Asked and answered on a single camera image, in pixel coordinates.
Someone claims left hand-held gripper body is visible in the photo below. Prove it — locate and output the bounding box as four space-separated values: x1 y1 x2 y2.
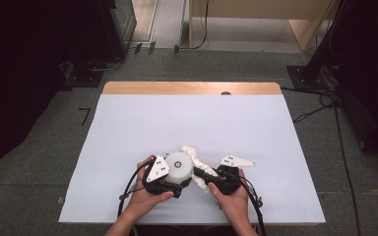
141 154 182 199

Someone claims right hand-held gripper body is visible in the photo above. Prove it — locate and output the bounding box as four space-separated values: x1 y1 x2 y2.
206 154 256 197

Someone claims white plastic wrap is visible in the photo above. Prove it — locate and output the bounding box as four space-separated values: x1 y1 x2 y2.
180 145 220 195

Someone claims white cup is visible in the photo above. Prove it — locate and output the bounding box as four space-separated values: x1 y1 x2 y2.
164 150 194 185

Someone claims person's right hand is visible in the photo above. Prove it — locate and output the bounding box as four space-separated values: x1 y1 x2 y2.
207 168 251 225

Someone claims person's left hand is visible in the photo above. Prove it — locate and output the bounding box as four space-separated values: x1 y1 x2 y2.
123 154 175 218

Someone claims white table sheet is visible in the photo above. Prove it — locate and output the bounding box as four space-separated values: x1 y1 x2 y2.
58 93 327 225

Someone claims wooden table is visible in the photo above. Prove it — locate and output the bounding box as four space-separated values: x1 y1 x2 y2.
101 81 284 96

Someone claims black cabinet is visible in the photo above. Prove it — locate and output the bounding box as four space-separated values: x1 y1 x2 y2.
96 0 138 62

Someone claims black metal stand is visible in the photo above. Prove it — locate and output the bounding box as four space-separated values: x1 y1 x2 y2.
286 0 350 91

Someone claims light wooden desk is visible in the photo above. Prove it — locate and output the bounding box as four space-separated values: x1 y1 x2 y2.
188 0 339 53

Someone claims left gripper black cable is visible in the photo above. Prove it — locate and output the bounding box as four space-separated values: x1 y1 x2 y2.
117 165 150 220

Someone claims white floor cable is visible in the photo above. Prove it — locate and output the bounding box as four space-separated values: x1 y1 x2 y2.
88 57 125 73

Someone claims black stand base plate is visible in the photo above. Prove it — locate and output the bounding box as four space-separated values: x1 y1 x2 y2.
64 60 105 89

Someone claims long black floor cable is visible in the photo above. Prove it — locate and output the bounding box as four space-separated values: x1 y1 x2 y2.
334 104 362 236

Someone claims looped black floor cable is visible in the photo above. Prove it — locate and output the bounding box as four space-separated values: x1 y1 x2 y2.
281 87 343 124

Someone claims hanging black cable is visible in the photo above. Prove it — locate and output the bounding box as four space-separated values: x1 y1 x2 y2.
176 0 210 52

